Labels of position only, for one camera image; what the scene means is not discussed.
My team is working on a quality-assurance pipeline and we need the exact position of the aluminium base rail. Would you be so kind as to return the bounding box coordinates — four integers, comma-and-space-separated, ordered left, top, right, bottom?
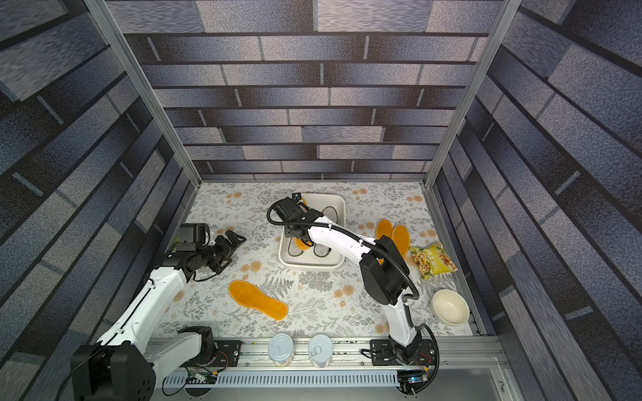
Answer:
154, 337, 523, 400

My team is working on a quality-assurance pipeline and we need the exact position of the silver tin can left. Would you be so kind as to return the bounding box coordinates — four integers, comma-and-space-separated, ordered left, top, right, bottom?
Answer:
267, 333, 295, 367

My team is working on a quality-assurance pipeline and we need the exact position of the silver tin can right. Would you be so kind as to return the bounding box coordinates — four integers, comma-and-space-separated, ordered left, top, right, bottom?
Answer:
308, 334, 334, 369

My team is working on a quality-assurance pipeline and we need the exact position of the yellow-green snack bag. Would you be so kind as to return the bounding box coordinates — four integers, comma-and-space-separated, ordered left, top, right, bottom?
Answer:
410, 242, 457, 280

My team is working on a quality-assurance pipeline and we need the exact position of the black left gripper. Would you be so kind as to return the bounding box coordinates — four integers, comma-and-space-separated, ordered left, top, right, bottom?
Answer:
198, 228, 248, 272

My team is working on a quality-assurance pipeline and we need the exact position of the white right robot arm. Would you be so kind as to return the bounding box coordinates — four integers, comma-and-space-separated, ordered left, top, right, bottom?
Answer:
267, 193, 421, 364

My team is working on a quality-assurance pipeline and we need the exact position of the white plastic storage box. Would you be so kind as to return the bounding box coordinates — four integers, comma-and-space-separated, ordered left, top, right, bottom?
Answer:
278, 193, 346, 272

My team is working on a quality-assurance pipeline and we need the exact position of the black corrugated cable conduit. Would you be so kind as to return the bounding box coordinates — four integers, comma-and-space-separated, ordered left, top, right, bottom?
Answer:
266, 199, 441, 394

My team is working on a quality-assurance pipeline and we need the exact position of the silver tin can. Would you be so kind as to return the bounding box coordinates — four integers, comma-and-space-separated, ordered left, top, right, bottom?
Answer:
308, 334, 334, 369
267, 333, 295, 367

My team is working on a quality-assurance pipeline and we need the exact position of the grey felt insole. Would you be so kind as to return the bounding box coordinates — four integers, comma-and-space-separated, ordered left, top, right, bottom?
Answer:
287, 238, 304, 257
314, 207, 338, 258

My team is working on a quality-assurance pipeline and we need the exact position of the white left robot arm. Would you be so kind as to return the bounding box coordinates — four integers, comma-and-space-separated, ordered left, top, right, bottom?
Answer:
56, 223, 247, 400

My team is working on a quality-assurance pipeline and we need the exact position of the white bowl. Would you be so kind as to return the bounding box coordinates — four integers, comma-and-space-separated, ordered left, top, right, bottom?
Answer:
431, 289, 470, 327

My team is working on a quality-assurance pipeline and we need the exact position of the orange fuzzy insole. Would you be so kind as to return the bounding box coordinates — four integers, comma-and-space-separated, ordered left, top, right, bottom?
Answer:
292, 193, 312, 251
392, 225, 411, 258
228, 280, 289, 321
376, 219, 394, 240

